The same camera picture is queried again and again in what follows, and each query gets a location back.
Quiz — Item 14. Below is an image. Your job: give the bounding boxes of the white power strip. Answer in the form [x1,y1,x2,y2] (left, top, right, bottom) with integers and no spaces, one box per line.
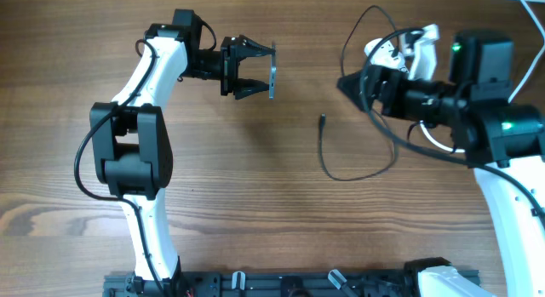
[370,42,409,73]

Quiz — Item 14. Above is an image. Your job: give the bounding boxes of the black USB charging cable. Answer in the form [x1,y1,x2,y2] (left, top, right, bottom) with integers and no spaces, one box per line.
[318,4,402,182]

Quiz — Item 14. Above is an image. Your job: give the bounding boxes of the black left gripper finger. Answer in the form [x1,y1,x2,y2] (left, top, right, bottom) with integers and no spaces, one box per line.
[233,78,269,100]
[234,35,275,60]

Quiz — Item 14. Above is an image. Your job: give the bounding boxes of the Samsung Galaxy smartphone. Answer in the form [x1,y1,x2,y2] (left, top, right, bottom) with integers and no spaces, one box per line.
[269,42,277,100]

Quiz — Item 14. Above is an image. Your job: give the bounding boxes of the white power strip cord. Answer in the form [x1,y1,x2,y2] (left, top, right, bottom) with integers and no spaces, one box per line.
[419,0,545,154]

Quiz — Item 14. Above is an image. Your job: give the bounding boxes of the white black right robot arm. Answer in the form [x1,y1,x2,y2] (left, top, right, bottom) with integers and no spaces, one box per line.
[337,27,544,296]

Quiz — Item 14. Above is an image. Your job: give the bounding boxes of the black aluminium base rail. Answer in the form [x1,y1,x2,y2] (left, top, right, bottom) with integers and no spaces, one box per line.
[102,270,416,297]

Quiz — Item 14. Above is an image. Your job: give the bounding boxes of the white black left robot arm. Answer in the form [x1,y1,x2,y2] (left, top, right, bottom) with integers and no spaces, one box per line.
[83,9,276,296]

